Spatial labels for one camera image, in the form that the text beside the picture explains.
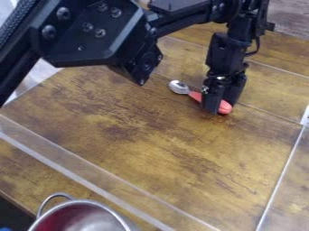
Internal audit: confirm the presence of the pink handled metal spoon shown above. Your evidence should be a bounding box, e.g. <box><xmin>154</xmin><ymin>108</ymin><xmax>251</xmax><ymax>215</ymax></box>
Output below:
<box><xmin>169</xmin><ymin>80</ymin><xmax>233</xmax><ymax>115</ymax></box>

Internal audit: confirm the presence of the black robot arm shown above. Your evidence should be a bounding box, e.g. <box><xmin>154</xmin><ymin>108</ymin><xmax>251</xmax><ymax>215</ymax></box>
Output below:
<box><xmin>0</xmin><ymin>0</ymin><xmax>275</xmax><ymax>113</ymax></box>

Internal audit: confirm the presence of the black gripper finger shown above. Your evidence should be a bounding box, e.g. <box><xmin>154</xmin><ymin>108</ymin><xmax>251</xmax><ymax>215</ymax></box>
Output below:
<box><xmin>224</xmin><ymin>73</ymin><xmax>247</xmax><ymax>106</ymax></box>
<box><xmin>203</xmin><ymin>79</ymin><xmax>227</xmax><ymax>114</ymax></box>

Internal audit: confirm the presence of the stainless steel pot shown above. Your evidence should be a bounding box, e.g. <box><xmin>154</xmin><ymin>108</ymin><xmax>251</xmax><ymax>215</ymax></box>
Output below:
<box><xmin>29</xmin><ymin>192</ymin><xmax>141</xmax><ymax>231</ymax></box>

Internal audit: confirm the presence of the black strip on table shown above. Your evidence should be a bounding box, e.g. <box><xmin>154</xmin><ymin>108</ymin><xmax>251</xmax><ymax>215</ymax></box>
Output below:
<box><xmin>267</xmin><ymin>22</ymin><xmax>276</xmax><ymax>32</ymax></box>

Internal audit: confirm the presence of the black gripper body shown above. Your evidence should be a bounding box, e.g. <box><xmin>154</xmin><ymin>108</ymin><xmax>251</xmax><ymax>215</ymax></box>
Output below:
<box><xmin>204</xmin><ymin>32</ymin><xmax>251</xmax><ymax>90</ymax></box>

